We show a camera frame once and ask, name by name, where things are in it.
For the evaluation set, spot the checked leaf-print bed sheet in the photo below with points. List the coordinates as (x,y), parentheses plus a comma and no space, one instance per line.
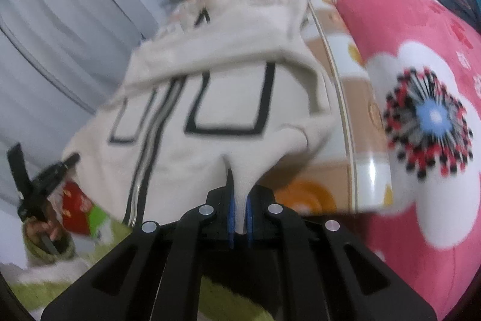
(357,99)

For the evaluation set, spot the white curtain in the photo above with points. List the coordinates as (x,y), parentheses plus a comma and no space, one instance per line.
(56,42)

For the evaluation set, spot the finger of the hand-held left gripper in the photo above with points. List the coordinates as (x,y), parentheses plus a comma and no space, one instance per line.
(69,160)

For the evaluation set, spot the cream hooded jacket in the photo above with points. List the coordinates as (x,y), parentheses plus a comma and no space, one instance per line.
(225,95)

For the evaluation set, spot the pink flower-print blanket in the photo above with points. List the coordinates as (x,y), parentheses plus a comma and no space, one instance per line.
(413,42)

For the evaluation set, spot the person's left hand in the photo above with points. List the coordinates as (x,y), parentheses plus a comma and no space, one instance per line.
(37,229)

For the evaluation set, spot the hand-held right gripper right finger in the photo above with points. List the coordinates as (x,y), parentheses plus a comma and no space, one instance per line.
(251,219)

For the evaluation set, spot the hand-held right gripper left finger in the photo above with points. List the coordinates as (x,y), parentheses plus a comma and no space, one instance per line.
(231,215)

